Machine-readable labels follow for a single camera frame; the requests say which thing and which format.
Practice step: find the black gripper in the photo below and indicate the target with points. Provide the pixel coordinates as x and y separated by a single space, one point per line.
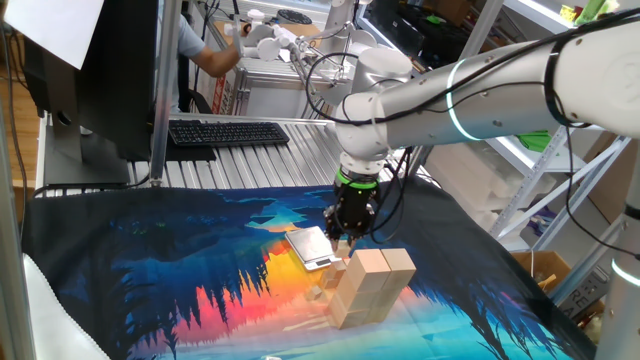
352 207

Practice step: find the bare person forearm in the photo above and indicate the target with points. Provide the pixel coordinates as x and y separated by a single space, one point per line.
217 60

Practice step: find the silver background robot arm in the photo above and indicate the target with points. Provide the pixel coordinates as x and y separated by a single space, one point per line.
337 20

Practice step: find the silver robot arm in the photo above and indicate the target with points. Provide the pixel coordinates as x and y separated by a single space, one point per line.
475 110

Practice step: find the silver digital kitchen scale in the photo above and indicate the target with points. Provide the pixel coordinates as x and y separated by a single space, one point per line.
310 245

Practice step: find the tiny wooden cube block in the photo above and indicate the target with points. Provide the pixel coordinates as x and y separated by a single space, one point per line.
314 292

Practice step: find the white foam packing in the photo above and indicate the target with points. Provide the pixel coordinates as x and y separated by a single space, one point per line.
470 185

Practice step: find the black keyboard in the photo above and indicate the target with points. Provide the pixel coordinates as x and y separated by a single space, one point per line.
225 134

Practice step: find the black desk mat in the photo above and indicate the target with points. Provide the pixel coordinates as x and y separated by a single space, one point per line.
190 152

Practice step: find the red white printed box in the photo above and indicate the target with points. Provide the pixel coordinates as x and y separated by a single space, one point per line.
217 102

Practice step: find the forest sunset print cloth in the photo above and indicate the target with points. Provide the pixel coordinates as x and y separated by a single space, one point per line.
150 240

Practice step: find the black swivel chair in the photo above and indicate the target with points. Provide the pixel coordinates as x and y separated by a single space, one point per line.
197 102

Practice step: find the brown cardboard box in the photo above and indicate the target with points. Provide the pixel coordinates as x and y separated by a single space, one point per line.
545 265

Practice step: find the black storage shelf unit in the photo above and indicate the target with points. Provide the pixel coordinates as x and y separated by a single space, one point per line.
400 25

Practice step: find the black round disc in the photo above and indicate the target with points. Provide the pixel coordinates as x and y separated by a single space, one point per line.
295 16

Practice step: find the small green object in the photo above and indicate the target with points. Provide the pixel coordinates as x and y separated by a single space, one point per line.
434 19

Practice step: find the brown wooden desk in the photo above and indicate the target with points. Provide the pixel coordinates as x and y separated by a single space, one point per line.
222 27

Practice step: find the grey lettered sign plate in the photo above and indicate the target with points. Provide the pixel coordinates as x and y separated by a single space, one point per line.
585 297

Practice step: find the person in blue shirt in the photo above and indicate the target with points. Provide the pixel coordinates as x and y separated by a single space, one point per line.
187 42

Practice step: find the black computer monitor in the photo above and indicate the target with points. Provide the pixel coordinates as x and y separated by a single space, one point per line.
120 75

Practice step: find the white paper sheet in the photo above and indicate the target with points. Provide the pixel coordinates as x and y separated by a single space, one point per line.
55 25

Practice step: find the aluminium frame post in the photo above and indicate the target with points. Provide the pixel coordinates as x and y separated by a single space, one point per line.
164 100
480 30
12 275

